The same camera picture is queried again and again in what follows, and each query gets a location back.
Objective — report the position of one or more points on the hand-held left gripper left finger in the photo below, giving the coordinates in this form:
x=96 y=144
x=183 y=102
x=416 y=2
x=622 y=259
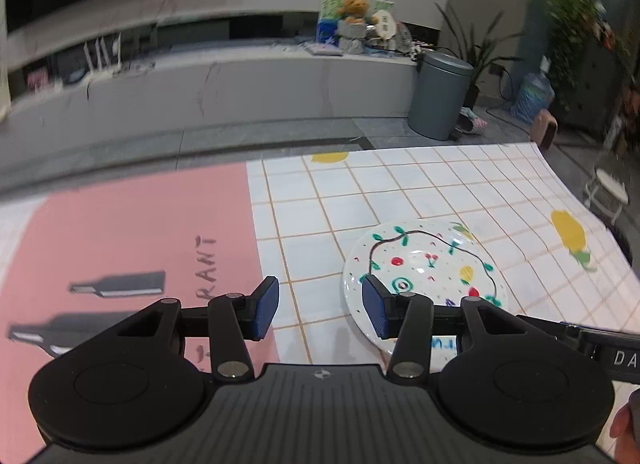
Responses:
x=267 y=304

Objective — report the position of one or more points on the lemon print tablecloth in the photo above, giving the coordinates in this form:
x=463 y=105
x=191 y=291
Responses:
x=425 y=189

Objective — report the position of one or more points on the pink stool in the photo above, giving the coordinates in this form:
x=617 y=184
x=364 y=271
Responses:
x=544 y=129

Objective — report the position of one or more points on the grey television bench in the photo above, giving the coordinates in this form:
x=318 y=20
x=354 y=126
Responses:
x=250 y=89

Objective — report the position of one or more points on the white round stool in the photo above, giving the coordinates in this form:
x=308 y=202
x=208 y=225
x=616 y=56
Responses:
x=607 y=189

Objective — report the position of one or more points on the person's right hand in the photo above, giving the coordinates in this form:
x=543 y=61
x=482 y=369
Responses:
x=629 y=424

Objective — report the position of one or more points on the pink printed table mat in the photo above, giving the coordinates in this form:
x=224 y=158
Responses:
x=150 y=224

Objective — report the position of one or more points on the teddy bear with clutter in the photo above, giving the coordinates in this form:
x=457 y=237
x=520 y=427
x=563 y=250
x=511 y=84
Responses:
x=382 y=9

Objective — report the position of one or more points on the white router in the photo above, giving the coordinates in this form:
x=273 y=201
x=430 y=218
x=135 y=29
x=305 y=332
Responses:
x=102 y=57

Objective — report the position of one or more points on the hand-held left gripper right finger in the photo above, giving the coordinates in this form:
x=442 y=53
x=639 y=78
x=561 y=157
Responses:
x=375 y=306

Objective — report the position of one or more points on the grey trash bin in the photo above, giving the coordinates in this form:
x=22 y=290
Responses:
x=440 y=94

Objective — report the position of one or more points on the tall leafy plant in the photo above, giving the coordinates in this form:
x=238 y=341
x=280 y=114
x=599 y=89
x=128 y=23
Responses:
x=585 y=34

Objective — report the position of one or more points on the green potted plant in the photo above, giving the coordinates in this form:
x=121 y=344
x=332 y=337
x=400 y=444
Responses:
x=475 y=39

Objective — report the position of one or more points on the blue bag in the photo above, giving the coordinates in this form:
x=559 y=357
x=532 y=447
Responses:
x=532 y=97

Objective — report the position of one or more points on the checked slipper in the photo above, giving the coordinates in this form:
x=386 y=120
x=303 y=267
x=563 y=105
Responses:
x=472 y=122

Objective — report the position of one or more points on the painted white plate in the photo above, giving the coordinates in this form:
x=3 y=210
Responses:
x=430 y=259

